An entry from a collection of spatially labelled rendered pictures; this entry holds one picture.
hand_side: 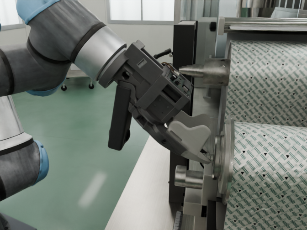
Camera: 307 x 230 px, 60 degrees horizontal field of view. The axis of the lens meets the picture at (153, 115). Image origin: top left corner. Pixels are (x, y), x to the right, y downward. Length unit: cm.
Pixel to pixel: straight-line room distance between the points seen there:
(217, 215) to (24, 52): 41
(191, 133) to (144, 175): 63
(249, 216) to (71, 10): 40
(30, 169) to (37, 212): 156
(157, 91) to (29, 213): 207
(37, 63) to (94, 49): 11
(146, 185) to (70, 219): 131
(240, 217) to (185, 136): 15
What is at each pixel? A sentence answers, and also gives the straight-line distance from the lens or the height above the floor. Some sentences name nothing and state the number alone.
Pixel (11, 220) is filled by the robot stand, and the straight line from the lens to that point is 94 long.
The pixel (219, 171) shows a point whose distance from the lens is 44.
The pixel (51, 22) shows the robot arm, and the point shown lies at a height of 147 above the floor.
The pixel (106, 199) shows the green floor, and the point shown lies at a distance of 231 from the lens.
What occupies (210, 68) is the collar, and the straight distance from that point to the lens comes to 64.
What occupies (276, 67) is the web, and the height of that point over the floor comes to 137.
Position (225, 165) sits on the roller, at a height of 127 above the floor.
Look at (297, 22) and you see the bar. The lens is 66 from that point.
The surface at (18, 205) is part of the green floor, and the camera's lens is 247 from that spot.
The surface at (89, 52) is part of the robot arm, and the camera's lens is 38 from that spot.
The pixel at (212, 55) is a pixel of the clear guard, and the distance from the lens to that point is 139.
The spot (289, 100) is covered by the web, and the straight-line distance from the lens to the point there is 63.
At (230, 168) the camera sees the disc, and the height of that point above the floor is 128.
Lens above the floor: 149
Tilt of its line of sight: 23 degrees down
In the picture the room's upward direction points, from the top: straight up
